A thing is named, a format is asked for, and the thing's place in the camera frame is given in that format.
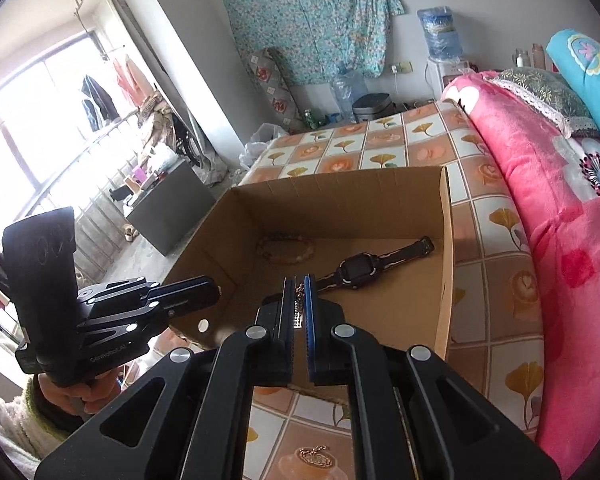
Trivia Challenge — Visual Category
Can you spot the small gold chain charm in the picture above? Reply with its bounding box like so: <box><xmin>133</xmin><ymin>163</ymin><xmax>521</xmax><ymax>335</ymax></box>
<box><xmin>297</xmin><ymin>442</ymin><xmax>333</xmax><ymax>467</ymax></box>

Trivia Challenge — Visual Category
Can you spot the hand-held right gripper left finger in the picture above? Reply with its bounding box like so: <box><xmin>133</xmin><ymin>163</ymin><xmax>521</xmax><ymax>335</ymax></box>
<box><xmin>35</xmin><ymin>276</ymin><xmax>297</xmax><ymax>480</ymax></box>

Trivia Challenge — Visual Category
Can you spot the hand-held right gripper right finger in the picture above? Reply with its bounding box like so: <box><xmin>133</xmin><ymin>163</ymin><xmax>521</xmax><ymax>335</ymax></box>
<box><xmin>302</xmin><ymin>274</ymin><xmax>563</xmax><ymax>480</ymax></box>

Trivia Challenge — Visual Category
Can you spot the white water dispenser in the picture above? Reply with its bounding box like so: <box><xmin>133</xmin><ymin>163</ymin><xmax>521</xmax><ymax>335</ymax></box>
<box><xmin>426</xmin><ymin>57</ymin><xmax>473</xmax><ymax>101</ymax></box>

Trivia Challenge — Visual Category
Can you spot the person's left hand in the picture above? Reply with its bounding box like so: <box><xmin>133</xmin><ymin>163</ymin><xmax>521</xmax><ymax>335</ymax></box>
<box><xmin>37</xmin><ymin>367</ymin><xmax>127</xmax><ymax>423</ymax></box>

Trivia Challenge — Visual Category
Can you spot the rolled patterned mat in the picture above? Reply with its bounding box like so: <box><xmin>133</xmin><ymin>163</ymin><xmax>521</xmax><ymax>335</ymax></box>
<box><xmin>247</xmin><ymin>47</ymin><xmax>306</xmax><ymax>131</ymax></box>

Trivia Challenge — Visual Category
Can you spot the empty clear water jug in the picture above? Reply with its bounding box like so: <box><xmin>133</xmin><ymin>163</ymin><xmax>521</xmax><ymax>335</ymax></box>
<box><xmin>332</xmin><ymin>67</ymin><xmax>370</xmax><ymax>123</ymax></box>

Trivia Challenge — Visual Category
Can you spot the pile of clutter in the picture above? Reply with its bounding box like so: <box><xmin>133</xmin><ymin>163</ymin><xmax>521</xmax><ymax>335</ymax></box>
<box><xmin>137</xmin><ymin>92</ymin><xmax>181</xmax><ymax>146</ymax></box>

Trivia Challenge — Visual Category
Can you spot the turquoise bolster pillow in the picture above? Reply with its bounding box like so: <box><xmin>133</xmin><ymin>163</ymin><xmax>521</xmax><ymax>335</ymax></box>
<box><xmin>550</xmin><ymin>29</ymin><xmax>600</xmax><ymax>153</ymax></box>

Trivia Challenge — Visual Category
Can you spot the multicolour bead bracelet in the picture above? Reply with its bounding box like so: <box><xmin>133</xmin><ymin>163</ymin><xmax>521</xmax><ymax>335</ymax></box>
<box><xmin>256</xmin><ymin>232</ymin><xmax>316</xmax><ymax>265</ymax></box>

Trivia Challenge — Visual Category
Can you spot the floral wall cloth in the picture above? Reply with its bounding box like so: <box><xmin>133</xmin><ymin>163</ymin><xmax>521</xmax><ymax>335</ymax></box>
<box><xmin>219</xmin><ymin>0</ymin><xmax>406</xmax><ymax>87</ymax></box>

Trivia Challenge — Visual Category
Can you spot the pink floral blanket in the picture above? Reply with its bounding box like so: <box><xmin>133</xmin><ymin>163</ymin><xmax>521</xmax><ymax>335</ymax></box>
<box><xmin>440</xmin><ymin>71</ymin><xmax>600</xmax><ymax>466</ymax></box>

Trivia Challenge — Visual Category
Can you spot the metal window railing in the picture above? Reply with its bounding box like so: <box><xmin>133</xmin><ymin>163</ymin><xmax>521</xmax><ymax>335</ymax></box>
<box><xmin>30</xmin><ymin>110</ymin><xmax>181</xmax><ymax>281</ymax></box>

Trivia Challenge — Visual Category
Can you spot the dark grey cabinet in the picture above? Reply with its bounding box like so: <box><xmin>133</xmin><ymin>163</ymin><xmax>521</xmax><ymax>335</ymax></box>
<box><xmin>125</xmin><ymin>157</ymin><xmax>217</xmax><ymax>256</ymax></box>

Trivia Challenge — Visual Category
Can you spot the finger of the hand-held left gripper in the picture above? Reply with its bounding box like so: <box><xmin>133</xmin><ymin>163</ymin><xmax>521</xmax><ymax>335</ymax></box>
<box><xmin>152</xmin><ymin>286</ymin><xmax>222</xmax><ymax>319</ymax></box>
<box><xmin>147</xmin><ymin>275</ymin><xmax>217</xmax><ymax>302</ymax></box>

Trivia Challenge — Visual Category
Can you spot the white plastic bag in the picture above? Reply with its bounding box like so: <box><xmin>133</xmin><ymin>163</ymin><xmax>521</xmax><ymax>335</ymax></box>
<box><xmin>238</xmin><ymin>122</ymin><xmax>288</xmax><ymax>171</ymax></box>

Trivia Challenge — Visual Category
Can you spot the grey green lace pillow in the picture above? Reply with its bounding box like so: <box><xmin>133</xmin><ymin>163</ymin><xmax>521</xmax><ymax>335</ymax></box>
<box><xmin>490</xmin><ymin>66</ymin><xmax>600</xmax><ymax>138</ymax></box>

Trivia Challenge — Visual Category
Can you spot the dark hanging jacket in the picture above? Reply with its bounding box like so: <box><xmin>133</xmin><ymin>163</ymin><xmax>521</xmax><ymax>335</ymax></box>
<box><xmin>80</xmin><ymin>75</ymin><xmax>121</xmax><ymax>131</ymax></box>

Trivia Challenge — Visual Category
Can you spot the pink hanging garment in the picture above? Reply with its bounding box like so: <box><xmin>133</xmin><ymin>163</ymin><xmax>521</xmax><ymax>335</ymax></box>
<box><xmin>111</xmin><ymin>52</ymin><xmax>153</xmax><ymax>108</ymax></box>

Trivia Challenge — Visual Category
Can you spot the brown cardboard box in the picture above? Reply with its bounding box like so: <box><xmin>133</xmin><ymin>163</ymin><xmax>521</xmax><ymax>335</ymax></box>
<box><xmin>162</xmin><ymin>165</ymin><xmax>456</xmax><ymax>406</ymax></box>

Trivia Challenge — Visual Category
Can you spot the black and pink watch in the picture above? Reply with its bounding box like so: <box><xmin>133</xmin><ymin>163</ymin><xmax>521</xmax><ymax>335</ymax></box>
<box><xmin>314</xmin><ymin>236</ymin><xmax>436</xmax><ymax>293</ymax></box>

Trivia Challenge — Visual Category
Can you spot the blue water bottle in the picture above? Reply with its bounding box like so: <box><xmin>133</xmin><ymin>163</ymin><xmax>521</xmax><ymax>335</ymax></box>
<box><xmin>417</xmin><ymin>6</ymin><xmax>465</xmax><ymax>63</ymax></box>

